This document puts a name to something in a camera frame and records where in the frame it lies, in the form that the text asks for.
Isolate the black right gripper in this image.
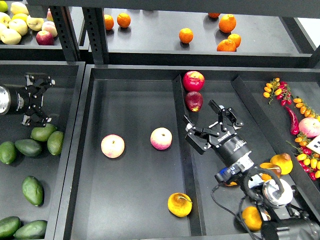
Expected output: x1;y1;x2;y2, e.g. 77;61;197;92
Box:
183;99;244;155

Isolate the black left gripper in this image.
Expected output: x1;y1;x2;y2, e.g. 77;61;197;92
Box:
21;73;56;127

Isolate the yellow pear with stem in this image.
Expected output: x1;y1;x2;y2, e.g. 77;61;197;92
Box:
167;192;193;218

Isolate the dark green avocado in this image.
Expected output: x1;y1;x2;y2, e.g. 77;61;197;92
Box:
21;175;44;206

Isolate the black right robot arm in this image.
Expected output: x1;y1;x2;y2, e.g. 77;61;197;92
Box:
183;100;320;240

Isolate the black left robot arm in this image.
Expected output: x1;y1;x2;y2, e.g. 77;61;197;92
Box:
0;73;56;127

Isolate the green avocado top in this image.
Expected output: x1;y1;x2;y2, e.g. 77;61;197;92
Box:
30;123;57;142

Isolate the green avocado small right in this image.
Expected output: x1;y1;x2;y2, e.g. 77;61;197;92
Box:
47;131;64;156

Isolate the dark avocado middle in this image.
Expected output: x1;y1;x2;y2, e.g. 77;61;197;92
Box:
14;139;42;157

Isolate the green avocado far left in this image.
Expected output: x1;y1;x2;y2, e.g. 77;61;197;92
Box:
0;141;17;165

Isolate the yellow pear left of pile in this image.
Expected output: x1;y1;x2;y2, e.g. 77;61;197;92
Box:
224;181;238;187

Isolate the yellow pear brown top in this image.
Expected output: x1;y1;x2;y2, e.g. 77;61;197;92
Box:
270;153;293;175

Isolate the yellow pear top shelf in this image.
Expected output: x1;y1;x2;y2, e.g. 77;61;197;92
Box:
10;1;29;16

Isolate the yellow pear bottom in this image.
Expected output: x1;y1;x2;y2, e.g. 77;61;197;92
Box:
241;206;263;232

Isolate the black left tray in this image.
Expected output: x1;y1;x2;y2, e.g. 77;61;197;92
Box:
0;60;85;240

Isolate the black tray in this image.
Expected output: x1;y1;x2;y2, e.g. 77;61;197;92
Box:
53;65;320;240
0;60;85;240

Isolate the dark red apple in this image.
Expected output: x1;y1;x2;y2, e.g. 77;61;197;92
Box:
184;91;203;112

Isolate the bright red apple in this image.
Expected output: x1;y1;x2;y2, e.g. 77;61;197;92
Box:
182;70;205;92

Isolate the pink apple centre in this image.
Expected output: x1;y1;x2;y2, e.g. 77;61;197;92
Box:
150;127;173;150

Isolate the pink apple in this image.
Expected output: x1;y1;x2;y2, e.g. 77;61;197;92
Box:
150;127;173;150
100;134;125;159

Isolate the red apple upper shelf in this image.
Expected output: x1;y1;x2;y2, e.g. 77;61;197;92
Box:
35;30;55;46

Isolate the yellow apple front left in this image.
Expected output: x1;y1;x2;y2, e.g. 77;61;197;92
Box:
0;28;22;45

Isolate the pale pink peach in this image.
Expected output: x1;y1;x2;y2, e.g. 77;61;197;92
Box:
41;21;58;38

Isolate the black divider right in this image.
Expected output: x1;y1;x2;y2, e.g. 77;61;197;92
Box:
231;76;320;198

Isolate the black divider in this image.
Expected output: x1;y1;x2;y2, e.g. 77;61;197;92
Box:
172;75;207;237
231;76;320;198

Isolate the yellow apple with stem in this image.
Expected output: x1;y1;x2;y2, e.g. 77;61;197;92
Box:
26;15;45;32

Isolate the yellow apple middle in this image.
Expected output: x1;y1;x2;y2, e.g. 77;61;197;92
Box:
8;19;28;36

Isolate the cherry tomato bunch top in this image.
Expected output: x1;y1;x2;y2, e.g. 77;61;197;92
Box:
263;77;292;106

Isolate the red chili pepper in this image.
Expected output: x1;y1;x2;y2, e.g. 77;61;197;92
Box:
285;106;300;135

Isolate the pink apple left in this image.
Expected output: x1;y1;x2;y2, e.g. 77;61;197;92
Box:
100;134;125;159

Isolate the yellow lemon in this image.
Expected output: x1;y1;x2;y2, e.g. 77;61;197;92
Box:
11;13;28;22

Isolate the yellow apple left edge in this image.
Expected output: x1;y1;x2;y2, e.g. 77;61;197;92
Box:
0;12;12;28

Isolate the orange behind front right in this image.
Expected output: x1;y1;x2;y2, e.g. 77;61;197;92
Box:
227;33;242;48

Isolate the black centre tray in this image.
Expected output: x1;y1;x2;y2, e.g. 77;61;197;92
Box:
53;65;320;240

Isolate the pink apple right bin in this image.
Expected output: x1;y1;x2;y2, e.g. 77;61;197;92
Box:
298;117;320;138

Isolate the lime top corner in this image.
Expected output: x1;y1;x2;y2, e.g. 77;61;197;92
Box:
0;0;8;13

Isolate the black divider left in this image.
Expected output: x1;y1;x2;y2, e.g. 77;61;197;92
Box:
172;75;207;237

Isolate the orange cherry tomato string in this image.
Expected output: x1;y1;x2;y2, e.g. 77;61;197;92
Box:
292;96;320;121

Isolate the black shelf post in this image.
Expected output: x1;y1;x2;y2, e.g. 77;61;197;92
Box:
82;7;109;65

